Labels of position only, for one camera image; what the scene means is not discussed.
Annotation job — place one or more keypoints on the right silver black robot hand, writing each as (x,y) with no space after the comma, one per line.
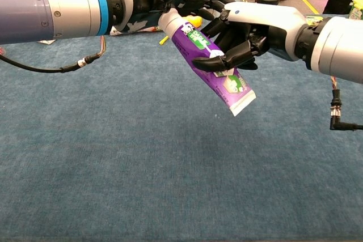
(266,18)

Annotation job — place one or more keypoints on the purple toothpaste tube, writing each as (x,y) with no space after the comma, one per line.
(195,49)

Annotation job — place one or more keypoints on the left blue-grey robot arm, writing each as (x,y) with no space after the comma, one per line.
(42,6)

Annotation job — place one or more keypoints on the white bottle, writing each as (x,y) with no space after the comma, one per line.
(119,31)

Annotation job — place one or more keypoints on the yellow razor blister pack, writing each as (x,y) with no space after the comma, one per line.
(313,21)

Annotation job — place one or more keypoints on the yellow tape measure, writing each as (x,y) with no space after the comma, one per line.
(195,21)

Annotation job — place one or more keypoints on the green box yellow lid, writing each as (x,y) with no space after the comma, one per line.
(356,12)

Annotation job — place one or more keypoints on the blue felt table mat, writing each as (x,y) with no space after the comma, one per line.
(141,154)

